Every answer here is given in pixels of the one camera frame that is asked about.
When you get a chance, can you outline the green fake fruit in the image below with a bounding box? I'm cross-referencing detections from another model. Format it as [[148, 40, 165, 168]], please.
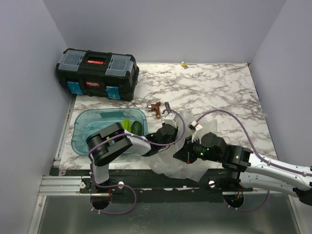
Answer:
[[121, 119, 132, 132]]

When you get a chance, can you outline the black metal base rail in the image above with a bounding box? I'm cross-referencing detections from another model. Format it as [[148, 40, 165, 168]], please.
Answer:
[[50, 168, 245, 203]]

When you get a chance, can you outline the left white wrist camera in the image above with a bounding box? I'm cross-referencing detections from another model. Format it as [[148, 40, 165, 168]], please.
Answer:
[[164, 112, 177, 128]]

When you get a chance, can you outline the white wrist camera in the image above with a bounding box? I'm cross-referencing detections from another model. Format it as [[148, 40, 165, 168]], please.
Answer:
[[164, 112, 177, 128], [188, 120, 203, 142]]

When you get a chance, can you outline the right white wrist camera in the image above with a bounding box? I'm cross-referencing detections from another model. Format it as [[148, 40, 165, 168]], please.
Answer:
[[188, 120, 203, 142]]

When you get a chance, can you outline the purple cable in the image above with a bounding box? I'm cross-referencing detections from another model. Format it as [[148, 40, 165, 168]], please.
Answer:
[[87, 109, 186, 215], [195, 109, 312, 212]]

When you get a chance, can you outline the small yellow blue object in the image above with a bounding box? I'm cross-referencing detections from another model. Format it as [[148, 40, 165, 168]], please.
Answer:
[[181, 62, 188, 69]]

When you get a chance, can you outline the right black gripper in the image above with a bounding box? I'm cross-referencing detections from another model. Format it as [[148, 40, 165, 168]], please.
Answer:
[[173, 135, 222, 164]]

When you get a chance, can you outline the translucent white plastic bag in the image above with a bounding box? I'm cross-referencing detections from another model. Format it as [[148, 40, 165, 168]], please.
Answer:
[[147, 111, 217, 182]]

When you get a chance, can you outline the teal transparent plastic tray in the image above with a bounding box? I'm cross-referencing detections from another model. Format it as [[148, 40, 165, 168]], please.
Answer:
[[71, 108, 148, 156]]

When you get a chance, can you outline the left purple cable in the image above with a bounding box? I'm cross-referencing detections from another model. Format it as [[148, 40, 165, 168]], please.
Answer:
[[87, 109, 186, 215]]

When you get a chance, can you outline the dark green fake avocado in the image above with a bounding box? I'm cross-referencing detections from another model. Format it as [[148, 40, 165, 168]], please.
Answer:
[[131, 121, 143, 136]]

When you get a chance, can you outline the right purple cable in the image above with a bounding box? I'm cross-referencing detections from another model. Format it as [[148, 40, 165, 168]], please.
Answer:
[[195, 109, 312, 212]]

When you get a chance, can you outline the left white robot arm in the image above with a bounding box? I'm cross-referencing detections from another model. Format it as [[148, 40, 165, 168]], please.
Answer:
[[86, 122, 186, 193]]

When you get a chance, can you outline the black plastic toolbox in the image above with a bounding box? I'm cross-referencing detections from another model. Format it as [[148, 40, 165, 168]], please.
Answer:
[[56, 48, 139, 101]]

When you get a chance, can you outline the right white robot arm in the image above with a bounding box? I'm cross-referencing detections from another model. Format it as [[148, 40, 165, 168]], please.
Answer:
[[173, 133, 312, 205]]

